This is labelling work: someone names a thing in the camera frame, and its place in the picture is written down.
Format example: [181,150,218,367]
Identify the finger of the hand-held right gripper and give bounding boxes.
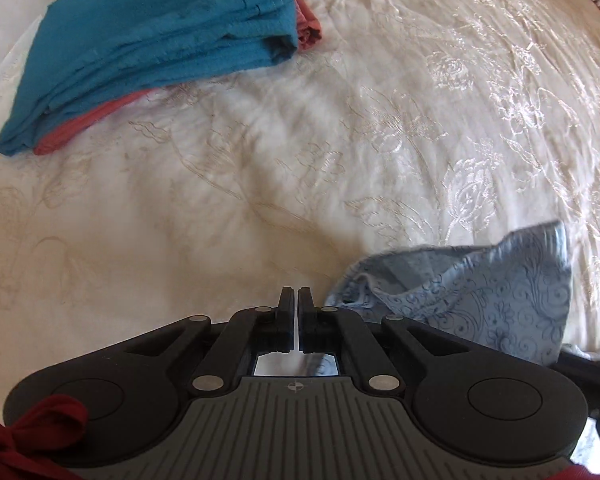
[555,352,600,402]

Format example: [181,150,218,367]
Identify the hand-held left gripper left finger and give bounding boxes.
[125,287,299,393]

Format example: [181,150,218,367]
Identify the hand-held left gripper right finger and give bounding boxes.
[298,287,468,392]

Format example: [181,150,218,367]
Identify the light blue floral pants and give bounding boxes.
[324,220,573,367]

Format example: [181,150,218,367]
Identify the coral red folded pants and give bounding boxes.
[34,0,322,156]

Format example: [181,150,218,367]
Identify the teal folded pants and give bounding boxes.
[0,0,299,157]

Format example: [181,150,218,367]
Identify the white embroidered bedspread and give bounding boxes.
[0,0,600,411]

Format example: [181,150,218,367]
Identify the dark red ribbon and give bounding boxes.
[0,394,90,480]

